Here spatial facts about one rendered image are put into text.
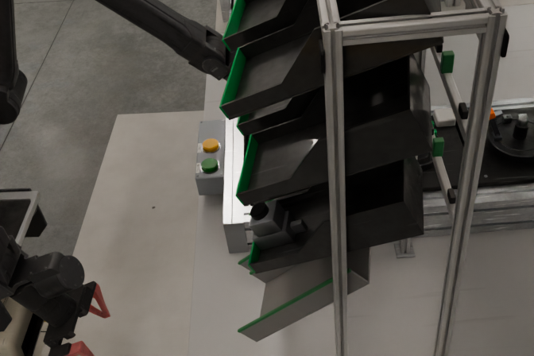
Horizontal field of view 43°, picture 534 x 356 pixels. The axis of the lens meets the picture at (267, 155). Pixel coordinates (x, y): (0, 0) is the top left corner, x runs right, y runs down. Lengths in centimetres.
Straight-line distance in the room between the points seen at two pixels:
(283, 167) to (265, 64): 16
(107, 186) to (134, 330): 45
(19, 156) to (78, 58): 79
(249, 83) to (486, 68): 30
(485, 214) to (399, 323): 31
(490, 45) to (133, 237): 107
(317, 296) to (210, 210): 60
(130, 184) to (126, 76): 195
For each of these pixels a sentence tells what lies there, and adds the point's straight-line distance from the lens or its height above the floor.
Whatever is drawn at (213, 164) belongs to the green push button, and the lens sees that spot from 158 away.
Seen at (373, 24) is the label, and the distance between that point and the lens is 72.
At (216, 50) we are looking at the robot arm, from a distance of 132.
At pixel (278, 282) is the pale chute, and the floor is 102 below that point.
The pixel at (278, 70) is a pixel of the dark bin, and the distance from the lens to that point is 87.
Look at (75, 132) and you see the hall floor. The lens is 338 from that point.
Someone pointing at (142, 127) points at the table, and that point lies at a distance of 191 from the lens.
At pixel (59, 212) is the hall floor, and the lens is 301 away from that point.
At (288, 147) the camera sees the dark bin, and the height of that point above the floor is 138.
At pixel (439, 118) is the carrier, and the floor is 99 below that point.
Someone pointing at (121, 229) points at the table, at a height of 86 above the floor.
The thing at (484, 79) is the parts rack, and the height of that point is 158.
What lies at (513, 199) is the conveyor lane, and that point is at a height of 96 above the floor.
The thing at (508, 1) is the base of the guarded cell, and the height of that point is 86.
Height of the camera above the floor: 205
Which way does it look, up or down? 43 degrees down
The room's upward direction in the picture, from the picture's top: 7 degrees counter-clockwise
